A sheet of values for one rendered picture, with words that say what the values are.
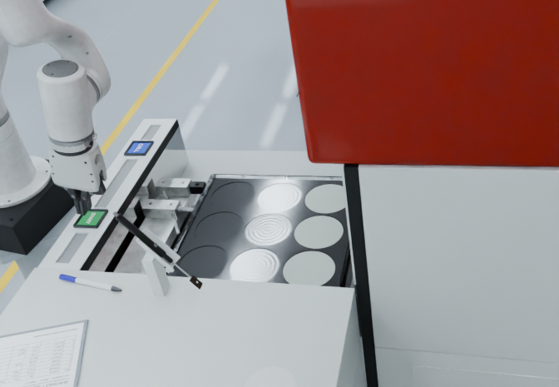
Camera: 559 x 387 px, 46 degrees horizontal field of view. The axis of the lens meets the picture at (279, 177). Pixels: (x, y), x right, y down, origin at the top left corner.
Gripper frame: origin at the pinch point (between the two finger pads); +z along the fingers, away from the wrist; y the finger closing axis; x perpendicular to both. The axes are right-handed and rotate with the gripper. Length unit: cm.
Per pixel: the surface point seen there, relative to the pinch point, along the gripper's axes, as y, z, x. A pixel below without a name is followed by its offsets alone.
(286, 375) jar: -51, -16, 40
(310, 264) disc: -48.6, 0.4, 3.2
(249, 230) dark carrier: -34.0, 3.5, -5.6
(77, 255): -3.6, 3.9, 10.6
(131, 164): -1.4, 4.6, -20.6
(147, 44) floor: 111, 125, -291
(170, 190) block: -11.8, 8.3, -18.5
